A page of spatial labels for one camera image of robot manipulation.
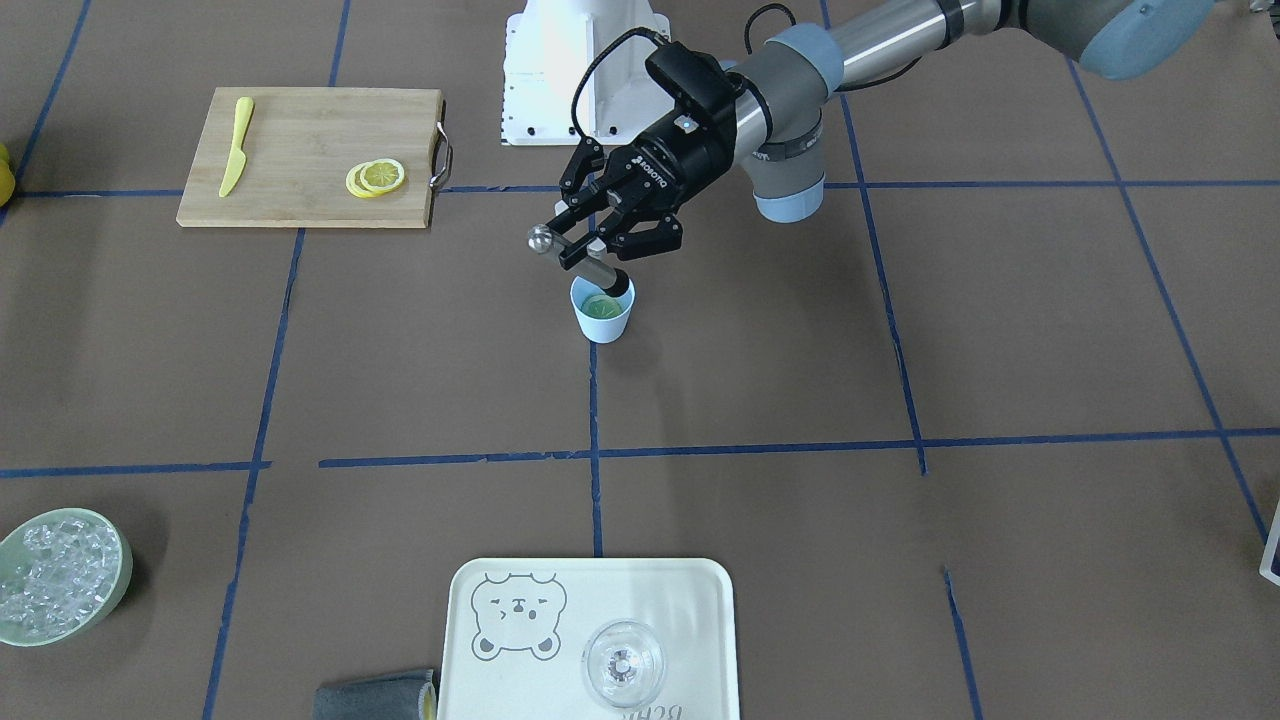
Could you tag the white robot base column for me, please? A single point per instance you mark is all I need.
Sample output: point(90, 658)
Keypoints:
point(549, 47)

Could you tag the yellow plastic knife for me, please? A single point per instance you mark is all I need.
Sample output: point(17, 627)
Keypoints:
point(237, 157)

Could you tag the steel muddler tool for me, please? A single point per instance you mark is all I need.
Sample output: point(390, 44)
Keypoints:
point(575, 258)

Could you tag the stacked lemon slices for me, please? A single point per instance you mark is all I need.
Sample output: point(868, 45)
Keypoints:
point(374, 178)

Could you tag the green bowl of ice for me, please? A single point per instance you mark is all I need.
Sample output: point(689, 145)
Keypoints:
point(63, 572)

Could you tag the light blue plastic cup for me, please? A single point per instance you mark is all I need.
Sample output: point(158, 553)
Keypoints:
point(595, 331)

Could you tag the clear wine glass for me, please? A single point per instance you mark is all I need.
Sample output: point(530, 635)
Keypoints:
point(624, 665)

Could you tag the grey rolled cloth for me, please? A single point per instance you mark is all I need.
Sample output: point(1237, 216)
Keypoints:
point(405, 695)

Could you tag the wooden cutting board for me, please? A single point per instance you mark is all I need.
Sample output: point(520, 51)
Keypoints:
point(300, 145)

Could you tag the whole yellow lemons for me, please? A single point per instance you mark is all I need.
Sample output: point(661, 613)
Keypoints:
point(8, 182)

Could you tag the cream bear tray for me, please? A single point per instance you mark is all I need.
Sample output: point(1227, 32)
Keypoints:
point(516, 630)

